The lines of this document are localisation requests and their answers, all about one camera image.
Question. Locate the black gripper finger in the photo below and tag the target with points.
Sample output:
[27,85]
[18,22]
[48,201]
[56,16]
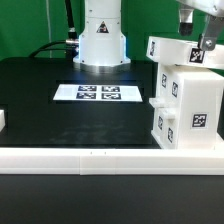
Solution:
[208,38]

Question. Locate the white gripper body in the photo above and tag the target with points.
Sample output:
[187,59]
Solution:
[211,7]

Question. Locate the white cabinet top block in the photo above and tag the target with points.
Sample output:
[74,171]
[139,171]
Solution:
[181,52]

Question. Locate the white cabinet body box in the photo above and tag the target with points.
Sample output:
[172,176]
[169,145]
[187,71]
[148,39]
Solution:
[200,98]

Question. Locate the white cabinet door panel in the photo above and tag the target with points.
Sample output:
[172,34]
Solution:
[158,102]
[170,92]

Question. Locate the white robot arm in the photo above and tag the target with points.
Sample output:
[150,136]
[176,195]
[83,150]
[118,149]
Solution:
[102,46]

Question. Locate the white L-shaped boundary fence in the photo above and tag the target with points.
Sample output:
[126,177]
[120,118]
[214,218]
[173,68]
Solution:
[76,161]

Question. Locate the small white block left edge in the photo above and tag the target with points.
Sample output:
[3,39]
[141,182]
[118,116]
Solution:
[2,120]

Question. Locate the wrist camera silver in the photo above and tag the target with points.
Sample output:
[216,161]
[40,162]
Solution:
[185,21]

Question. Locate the white marker base plate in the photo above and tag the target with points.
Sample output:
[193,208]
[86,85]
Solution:
[107,93]

